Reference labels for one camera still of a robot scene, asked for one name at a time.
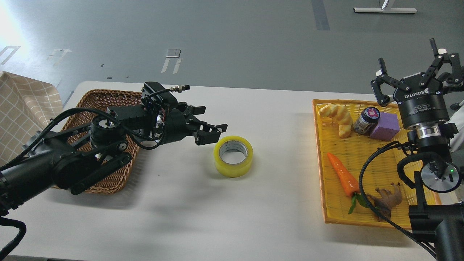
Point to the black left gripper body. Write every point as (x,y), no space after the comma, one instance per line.
(177,127)

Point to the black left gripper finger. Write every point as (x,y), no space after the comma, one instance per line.
(208,134)
(189,111)

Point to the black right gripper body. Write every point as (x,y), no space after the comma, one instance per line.
(421,104)

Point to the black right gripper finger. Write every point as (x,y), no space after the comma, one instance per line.
(445,81)
(383,78)

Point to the yellow tape roll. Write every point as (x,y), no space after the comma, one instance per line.
(233,156)

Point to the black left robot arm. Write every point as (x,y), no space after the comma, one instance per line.
(48,153)

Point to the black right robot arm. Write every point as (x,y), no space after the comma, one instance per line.
(436,228)

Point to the small dark lid jar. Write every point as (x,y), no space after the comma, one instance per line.
(368,118)

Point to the purple foam block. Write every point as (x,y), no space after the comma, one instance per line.
(386,128)

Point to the toy croissant bread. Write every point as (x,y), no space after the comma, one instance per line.
(341,115)

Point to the yellow plastic tray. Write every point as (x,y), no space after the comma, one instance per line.
(353,151)

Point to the person in white shirt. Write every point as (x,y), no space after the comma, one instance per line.
(457,142)

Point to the brown wicker basket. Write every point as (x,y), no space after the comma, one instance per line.
(102,100)

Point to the orange toy carrot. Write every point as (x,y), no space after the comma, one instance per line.
(349,183)

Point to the white metal stand base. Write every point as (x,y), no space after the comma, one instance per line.
(386,7)

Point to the beige checkered cloth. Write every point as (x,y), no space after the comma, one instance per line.
(26,106)

